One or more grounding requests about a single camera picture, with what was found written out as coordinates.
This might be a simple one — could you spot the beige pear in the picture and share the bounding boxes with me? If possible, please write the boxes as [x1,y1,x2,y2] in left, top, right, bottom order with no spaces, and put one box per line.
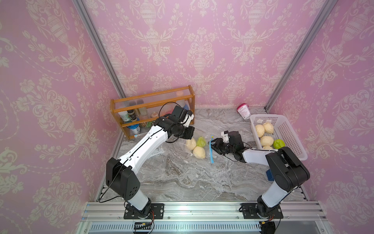
[263,122,274,134]
[255,124,265,138]
[260,136,274,147]

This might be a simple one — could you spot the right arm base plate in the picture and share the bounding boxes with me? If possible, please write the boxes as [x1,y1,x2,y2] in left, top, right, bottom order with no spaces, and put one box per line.
[239,203,284,220]

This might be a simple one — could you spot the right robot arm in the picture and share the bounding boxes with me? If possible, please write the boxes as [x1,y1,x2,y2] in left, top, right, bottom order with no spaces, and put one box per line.
[209,131,310,219]

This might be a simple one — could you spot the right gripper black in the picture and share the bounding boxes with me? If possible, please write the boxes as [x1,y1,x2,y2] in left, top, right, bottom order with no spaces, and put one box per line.
[208,137,236,156]

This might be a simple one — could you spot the wooden shelf rack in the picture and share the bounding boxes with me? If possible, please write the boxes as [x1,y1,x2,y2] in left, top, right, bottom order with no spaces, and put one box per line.
[110,85,195,139]

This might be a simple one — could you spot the clear zip-top bag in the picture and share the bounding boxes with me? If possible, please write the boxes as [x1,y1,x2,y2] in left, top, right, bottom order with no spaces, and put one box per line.
[182,136,218,164]

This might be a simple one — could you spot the dark spice jar on shelf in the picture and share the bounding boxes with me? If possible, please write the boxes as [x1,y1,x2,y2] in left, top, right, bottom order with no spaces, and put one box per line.
[127,110,137,122]

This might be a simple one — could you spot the green pear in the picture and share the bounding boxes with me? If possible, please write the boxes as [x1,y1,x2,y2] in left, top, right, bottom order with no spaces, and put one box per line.
[273,139,285,149]
[196,136,206,148]

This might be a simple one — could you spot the pink lid yogurt cup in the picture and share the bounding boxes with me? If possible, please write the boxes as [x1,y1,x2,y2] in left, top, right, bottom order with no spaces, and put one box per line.
[237,103,251,120]

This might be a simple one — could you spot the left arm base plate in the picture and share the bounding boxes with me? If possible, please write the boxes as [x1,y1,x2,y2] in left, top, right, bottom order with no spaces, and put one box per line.
[123,203,165,219]

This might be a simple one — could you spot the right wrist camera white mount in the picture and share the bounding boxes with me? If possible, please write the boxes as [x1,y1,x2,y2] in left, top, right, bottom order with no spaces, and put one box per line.
[221,131,229,143]

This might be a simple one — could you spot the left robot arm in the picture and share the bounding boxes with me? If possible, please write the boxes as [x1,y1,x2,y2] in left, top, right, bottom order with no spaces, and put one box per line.
[105,105,194,218]

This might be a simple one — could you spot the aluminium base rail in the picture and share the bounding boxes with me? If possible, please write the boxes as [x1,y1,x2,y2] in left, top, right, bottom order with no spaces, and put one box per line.
[77,201,333,234]

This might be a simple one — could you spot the blue cube block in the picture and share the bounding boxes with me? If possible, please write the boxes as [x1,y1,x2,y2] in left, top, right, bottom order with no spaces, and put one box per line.
[266,170,274,181]

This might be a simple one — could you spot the white green bottle on shelf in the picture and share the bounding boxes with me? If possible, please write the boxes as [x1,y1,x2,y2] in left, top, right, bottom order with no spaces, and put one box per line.
[118,111,131,123]

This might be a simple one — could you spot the white plastic basket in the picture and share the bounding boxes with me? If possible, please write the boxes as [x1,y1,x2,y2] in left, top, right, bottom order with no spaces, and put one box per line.
[250,114,308,161]

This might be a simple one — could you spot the blue lid cup lower shelf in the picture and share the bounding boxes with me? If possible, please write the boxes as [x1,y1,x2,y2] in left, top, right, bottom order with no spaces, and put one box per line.
[127,124,140,135]

